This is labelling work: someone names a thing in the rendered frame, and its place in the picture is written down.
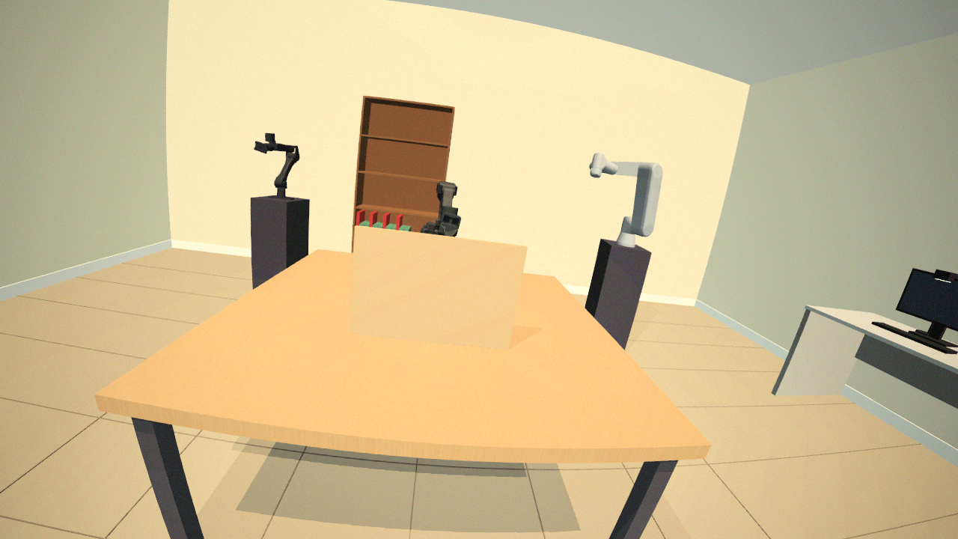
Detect tan flat board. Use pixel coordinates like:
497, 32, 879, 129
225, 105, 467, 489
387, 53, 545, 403
350, 226, 528, 350

